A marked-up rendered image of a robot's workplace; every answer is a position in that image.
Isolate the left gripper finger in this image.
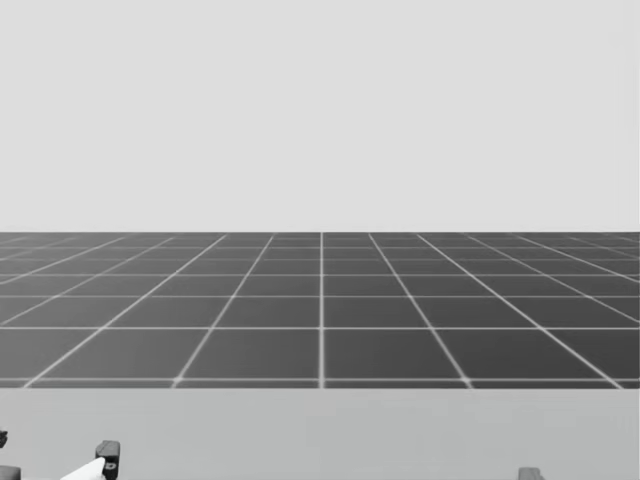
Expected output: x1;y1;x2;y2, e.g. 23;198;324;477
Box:
59;439;122;480
0;428;23;480

